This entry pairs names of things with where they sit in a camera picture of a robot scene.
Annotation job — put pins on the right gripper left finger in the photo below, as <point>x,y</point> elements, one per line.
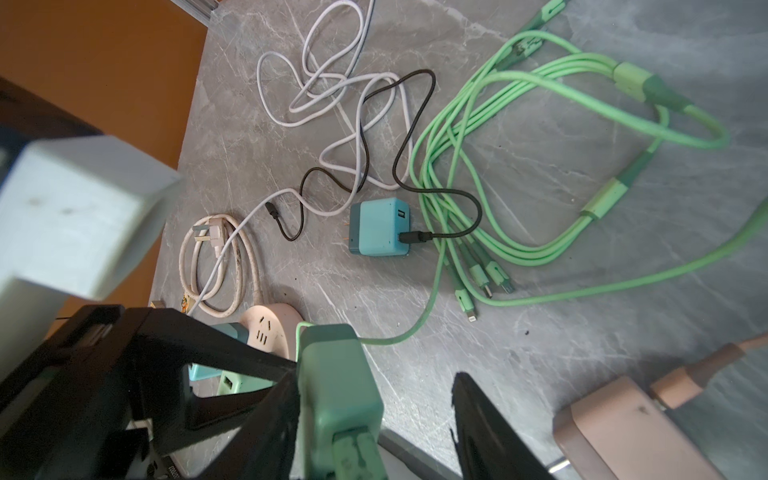
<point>264,446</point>

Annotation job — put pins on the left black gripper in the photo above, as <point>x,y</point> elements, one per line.
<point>111,383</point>

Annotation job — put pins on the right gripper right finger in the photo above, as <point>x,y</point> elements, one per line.
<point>487,446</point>

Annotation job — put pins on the teal charger adapter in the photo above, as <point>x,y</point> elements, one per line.
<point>375,226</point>
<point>205,356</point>

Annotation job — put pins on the green charger adapter front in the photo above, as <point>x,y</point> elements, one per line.
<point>341,407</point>

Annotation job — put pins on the light green charger adapter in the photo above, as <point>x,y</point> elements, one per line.
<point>235,383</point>

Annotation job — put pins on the white blue power strip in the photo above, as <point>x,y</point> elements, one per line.
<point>419,463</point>

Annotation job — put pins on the pink charger adapter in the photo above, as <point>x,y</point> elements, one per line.
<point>619,432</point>

